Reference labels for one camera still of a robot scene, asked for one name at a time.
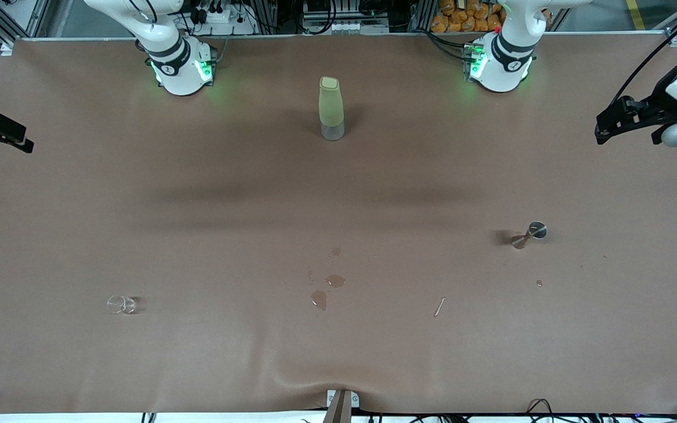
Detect metal double jigger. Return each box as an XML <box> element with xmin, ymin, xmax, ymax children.
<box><xmin>511</xmin><ymin>221</ymin><xmax>548</xmax><ymax>250</ymax></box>

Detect clear glass cup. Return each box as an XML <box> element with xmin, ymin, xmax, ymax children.
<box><xmin>106</xmin><ymin>295</ymin><xmax>138</xmax><ymax>315</ymax></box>

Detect orange snack bags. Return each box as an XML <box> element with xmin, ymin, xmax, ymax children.
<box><xmin>431</xmin><ymin>0</ymin><xmax>554</xmax><ymax>33</ymax></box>

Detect white power strip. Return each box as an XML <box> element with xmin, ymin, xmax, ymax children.
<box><xmin>189</xmin><ymin>6</ymin><xmax>255</xmax><ymax>36</ymax></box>

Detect green frosted bottle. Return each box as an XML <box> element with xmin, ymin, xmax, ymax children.
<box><xmin>319</xmin><ymin>76</ymin><xmax>346</xmax><ymax>142</ymax></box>

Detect brown table cloth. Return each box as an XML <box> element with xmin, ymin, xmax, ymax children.
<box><xmin>0</xmin><ymin>32</ymin><xmax>677</xmax><ymax>415</ymax></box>

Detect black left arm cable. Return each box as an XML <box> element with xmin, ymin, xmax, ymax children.
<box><xmin>612</xmin><ymin>0</ymin><xmax>677</xmax><ymax>109</ymax></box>

